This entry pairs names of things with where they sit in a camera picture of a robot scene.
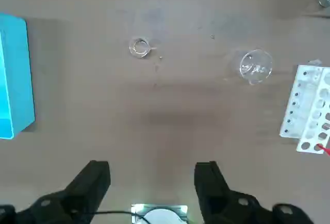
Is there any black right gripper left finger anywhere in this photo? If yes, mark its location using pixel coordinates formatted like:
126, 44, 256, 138
0, 160, 111, 224

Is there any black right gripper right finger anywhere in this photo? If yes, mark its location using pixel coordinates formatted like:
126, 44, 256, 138
193, 161, 315, 224

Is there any small glass beaker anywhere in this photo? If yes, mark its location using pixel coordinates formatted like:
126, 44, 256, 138
128, 37, 158, 60

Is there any large glass beaker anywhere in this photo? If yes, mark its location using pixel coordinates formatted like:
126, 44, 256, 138
228, 49, 273, 86

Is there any small red plastic tip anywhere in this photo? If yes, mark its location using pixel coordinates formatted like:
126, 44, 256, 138
316, 143, 330, 155

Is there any white test tube rack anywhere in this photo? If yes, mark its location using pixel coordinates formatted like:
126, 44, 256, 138
279, 65, 330, 155

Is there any blue plastic bin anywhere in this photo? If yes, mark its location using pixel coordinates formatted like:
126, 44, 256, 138
0, 12, 36, 140

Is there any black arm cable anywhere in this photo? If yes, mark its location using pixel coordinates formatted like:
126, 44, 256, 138
94, 210, 145, 221

